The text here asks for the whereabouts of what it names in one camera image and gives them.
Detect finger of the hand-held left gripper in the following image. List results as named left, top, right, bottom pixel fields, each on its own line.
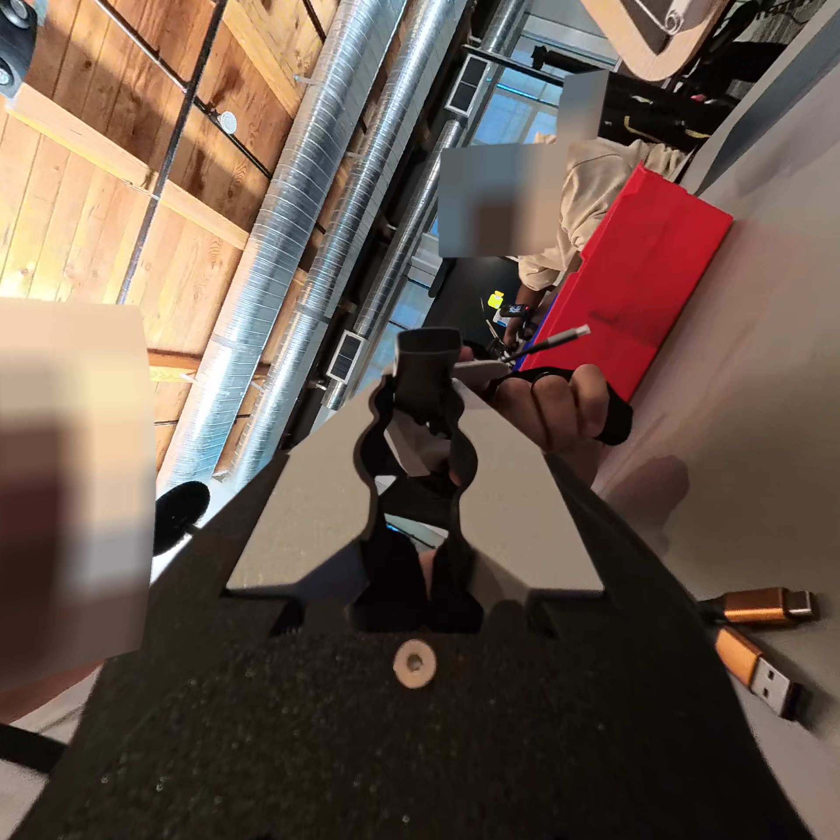
left=382, top=419, right=448, bottom=478

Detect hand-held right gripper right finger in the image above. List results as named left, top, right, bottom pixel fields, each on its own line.
left=430, top=387, right=606, bottom=632

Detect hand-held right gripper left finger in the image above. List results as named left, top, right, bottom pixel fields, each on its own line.
left=226, top=377, right=429, bottom=632

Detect grey USB hub with cable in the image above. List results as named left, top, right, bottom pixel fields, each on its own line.
left=395, top=325, right=593, bottom=425

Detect red plastic bin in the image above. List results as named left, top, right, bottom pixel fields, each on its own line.
left=518, top=163, right=735, bottom=403

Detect black cable orange plugs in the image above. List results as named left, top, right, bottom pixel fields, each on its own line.
left=697, top=586, right=821, bottom=629
left=713, top=625, right=806, bottom=723

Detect person's left hand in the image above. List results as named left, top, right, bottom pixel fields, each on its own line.
left=456, top=346, right=616, bottom=455

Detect white air vent grille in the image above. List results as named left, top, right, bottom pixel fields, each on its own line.
left=327, top=330, right=366, bottom=383
left=445, top=54, right=488, bottom=117

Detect silver air duct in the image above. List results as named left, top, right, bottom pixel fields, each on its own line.
left=226, top=0, right=475, bottom=475
left=156, top=0, right=422, bottom=491

